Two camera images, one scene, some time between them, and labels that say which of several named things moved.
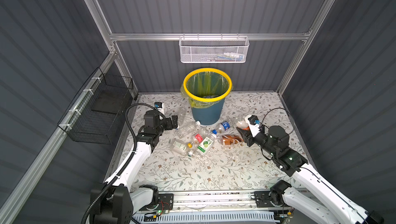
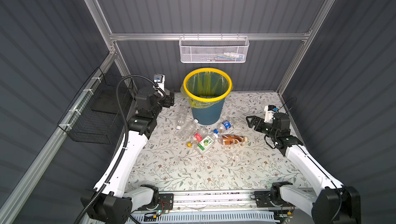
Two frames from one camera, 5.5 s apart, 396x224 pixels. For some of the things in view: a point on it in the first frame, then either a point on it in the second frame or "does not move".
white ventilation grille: (256, 217) does not move
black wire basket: (97, 110) does not move
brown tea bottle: (228, 140) does not move
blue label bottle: (221, 127) does not move
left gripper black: (168, 125) → (168, 100)
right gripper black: (245, 134) → (260, 122)
